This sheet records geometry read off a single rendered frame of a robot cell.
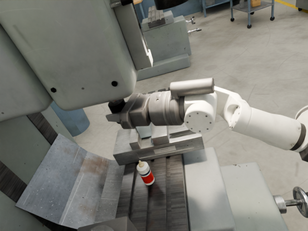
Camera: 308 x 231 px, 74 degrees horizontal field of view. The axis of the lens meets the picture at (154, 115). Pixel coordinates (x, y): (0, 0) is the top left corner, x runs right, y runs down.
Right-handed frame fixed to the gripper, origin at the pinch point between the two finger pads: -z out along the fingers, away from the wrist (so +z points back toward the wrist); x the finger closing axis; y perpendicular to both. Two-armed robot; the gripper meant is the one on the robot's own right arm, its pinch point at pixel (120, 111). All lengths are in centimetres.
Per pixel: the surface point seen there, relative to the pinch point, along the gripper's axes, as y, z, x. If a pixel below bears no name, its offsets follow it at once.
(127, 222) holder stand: 11.7, 8.1, 24.2
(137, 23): -21.0, 12.8, -1.7
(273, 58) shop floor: 122, 73, -271
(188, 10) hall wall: 107, -112, -642
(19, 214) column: 17.1, -31.5, 25.8
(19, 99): -15.8, -10.3, 15.2
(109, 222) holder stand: 11.5, 4.1, 25.0
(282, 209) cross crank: 59, 44, -9
